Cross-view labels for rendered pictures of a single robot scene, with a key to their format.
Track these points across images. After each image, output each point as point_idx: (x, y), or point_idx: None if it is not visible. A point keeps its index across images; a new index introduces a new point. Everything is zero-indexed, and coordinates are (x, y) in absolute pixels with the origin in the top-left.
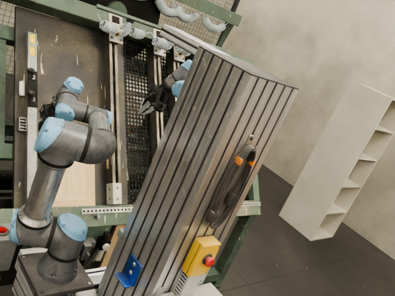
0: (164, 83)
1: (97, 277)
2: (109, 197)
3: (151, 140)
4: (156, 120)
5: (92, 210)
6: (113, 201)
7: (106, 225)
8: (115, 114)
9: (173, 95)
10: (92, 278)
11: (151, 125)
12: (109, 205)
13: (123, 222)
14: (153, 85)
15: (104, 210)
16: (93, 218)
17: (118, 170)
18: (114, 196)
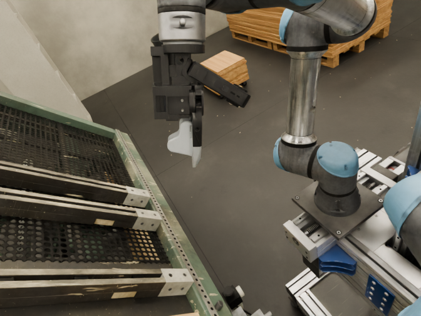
0: (190, 49)
1: (406, 274)
2: (180, 289)
3: (62, 218)
4: (29, 202)
5: (214, 314)
6: (190, 280)
7: (218, 292)
8: (25, 277)
9: (320, 1)
10: (415, 280)
11: (32, 215)
12: (192, 288)
13: (203, 268)
14: (155, 95)
15: (205, 295)
16: (222, 313)
17: (143, 273)
18: (183, 279)
